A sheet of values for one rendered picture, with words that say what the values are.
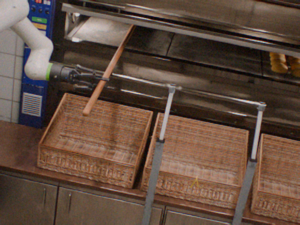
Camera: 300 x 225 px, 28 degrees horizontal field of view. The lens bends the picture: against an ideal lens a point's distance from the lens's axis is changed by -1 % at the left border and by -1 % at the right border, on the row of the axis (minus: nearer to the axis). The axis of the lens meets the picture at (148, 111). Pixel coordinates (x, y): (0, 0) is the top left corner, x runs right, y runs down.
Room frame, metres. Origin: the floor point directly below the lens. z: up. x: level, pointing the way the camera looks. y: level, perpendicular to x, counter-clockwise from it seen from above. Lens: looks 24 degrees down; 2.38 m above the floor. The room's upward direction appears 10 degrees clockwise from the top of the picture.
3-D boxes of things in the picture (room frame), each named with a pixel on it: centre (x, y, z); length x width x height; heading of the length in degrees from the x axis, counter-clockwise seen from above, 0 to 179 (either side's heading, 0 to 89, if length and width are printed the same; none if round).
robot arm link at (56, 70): (2.88, 0.48, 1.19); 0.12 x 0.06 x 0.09; 177
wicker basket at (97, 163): (3.16, 0.27, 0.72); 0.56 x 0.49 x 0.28; 84
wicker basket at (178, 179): (3.11, -0.32, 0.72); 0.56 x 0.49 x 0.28; 86
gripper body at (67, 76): (2.87, 0.41, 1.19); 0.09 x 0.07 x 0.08; 87
